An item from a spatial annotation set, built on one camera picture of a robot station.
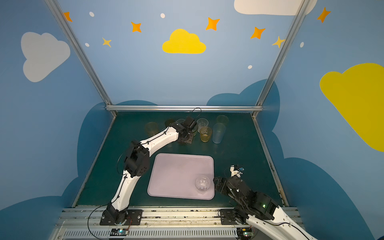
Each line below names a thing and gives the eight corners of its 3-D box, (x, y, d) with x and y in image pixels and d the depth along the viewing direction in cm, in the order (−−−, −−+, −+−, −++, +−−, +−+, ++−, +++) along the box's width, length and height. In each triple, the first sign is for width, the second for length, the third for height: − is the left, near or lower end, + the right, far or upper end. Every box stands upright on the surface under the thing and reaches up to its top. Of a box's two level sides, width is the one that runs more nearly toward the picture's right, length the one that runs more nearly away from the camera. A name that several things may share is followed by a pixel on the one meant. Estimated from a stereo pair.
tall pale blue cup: (212, 143, 104) (214, 132, 95) (211, 133, 110) (213, 122, 100) (224, 143, 104) (227, 132, 95) (222, 133, 110) (225, 122, 100)
